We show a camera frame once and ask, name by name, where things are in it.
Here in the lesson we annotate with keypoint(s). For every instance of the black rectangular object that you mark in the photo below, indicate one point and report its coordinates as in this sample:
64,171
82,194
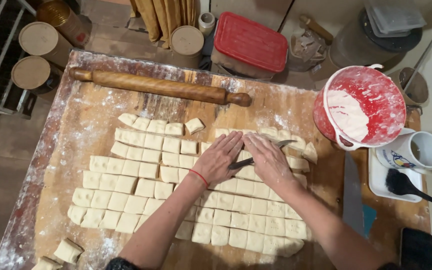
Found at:
417,249

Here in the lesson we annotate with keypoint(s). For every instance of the person's right hand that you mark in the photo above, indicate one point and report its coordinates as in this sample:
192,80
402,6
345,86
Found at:
270,163

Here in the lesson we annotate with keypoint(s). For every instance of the brown cardboard canister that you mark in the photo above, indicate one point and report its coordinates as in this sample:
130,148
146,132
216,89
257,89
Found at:
32,73
43,41
186,43

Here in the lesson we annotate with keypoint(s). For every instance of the rows of cut dough squares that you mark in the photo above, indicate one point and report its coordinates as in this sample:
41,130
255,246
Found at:
126,180

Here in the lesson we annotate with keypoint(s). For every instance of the brown cup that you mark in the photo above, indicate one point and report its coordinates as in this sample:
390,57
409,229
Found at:
418,92

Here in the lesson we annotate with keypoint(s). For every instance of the large dark pot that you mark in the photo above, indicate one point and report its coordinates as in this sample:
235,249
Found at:
354,48

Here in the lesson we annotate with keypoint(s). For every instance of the wooden rolling pin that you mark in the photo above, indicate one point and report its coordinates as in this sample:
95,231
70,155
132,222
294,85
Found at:
156,86

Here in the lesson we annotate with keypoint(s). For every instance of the clear plastic containers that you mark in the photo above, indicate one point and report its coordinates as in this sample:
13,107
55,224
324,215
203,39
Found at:
396,17

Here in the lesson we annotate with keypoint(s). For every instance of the white printed mug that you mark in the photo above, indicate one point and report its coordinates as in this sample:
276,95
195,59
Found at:
399,153

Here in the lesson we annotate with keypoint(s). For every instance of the large metal knife blade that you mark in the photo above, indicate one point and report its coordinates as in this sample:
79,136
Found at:
352,195

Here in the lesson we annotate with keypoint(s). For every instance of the person's left hand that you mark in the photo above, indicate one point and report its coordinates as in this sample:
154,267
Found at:
216,161

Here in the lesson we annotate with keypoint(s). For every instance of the metal spoon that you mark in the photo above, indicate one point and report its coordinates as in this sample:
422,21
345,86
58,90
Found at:
420,62

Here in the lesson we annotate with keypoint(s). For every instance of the gold tin can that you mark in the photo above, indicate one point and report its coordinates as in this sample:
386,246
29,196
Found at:
60,17

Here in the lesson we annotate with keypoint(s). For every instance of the red flour bucket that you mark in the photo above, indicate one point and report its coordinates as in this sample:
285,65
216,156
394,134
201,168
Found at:
381,101

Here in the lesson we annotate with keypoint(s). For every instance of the metal fork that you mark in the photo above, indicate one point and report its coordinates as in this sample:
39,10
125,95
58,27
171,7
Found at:
286,143

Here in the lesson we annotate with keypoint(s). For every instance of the person's right fingers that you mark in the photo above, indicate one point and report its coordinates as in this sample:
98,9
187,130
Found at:
255,144

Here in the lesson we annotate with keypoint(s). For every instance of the loose dough scrap piece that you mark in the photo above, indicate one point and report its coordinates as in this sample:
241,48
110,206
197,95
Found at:
46,264
68,250

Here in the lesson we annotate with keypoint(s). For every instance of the yellow striped cloth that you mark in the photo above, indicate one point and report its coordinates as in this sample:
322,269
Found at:
163,18

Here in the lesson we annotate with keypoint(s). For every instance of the crumpled plastic bag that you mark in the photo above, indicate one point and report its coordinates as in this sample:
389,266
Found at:
306,48

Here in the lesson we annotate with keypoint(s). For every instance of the floured wooden work board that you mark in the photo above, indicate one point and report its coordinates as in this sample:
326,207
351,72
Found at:
88,123

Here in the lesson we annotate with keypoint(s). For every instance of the black pastry brush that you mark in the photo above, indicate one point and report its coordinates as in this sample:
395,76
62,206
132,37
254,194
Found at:
398,182

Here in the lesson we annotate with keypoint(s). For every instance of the person's left fingers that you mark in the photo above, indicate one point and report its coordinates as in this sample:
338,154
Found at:
231,142

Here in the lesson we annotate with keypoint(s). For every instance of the small white jar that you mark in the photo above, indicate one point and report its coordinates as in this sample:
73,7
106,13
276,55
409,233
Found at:
206,22

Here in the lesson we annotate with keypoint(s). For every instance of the red-lidded plastic container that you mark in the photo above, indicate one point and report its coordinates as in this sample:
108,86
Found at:
249,41

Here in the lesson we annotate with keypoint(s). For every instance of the white rectangular tray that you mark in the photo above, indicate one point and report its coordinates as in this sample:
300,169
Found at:
377,183

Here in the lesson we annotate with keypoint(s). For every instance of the blue flat scraper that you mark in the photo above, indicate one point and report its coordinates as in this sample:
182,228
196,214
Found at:
369,221

